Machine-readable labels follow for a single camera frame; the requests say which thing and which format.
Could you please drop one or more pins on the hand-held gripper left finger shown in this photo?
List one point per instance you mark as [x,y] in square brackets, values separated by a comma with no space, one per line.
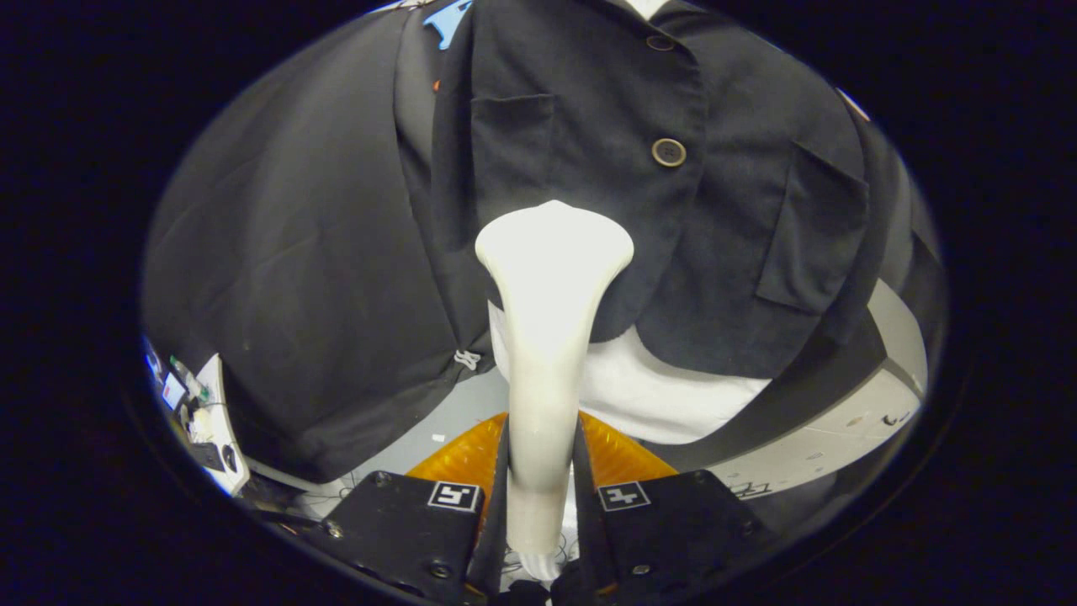
[496,539]

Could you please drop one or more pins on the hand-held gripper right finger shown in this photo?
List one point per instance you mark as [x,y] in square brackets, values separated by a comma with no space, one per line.
[589,539]

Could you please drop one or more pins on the white shirt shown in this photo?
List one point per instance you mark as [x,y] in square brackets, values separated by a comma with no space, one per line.
[673,396]

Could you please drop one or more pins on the white garment steamer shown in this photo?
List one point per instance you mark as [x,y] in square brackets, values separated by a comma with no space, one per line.
[547,337]

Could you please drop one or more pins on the black blazer jacket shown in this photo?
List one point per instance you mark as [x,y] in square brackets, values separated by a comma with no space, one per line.
[589,168]

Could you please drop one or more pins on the small white clip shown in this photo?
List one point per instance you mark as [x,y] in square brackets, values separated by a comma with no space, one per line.
[468,358]

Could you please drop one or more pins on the grey cabinet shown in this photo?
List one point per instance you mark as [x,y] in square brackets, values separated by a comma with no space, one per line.
[841,421]

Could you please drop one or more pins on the cluttered white side table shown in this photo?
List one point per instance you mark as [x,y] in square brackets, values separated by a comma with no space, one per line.
[220,421]

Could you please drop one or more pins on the black backdrop cloth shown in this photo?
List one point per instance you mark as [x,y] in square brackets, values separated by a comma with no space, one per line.
[294,252]

